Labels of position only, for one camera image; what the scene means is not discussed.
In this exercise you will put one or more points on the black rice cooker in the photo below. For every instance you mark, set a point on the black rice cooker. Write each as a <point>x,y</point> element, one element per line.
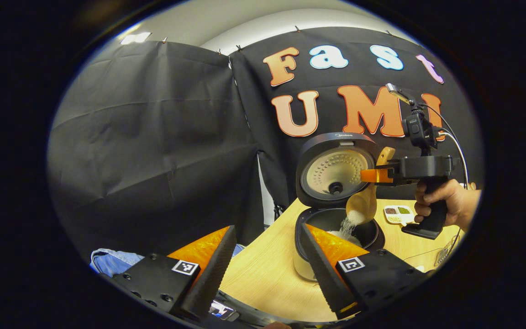
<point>318,146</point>

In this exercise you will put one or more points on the ceiling light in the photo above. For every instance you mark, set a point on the ceiling light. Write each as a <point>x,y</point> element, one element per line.
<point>136,38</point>

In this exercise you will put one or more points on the wooden spoon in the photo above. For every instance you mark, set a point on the wooden spoon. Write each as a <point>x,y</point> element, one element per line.
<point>363,205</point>

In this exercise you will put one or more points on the white rice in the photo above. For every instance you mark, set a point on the white rice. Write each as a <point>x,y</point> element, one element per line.
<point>347,228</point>

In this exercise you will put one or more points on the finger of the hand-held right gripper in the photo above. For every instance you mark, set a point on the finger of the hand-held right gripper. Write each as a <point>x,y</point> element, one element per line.
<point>375,175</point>

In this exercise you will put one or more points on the black backdrop cloth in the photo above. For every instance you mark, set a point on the black backdrop cloth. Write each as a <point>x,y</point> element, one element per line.
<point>153,137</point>

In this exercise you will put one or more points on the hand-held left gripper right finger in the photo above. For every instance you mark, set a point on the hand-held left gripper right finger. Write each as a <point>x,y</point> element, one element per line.
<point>324,274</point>

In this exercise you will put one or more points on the white divided dish of beans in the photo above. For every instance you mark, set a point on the white divided dish of beans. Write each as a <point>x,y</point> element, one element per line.
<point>397,214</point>

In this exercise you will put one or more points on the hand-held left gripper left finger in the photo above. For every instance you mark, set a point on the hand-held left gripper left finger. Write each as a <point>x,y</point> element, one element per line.
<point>213,278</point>

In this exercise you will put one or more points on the person's blue jeans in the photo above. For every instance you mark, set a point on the person's blue jeans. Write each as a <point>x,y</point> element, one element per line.
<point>112,260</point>

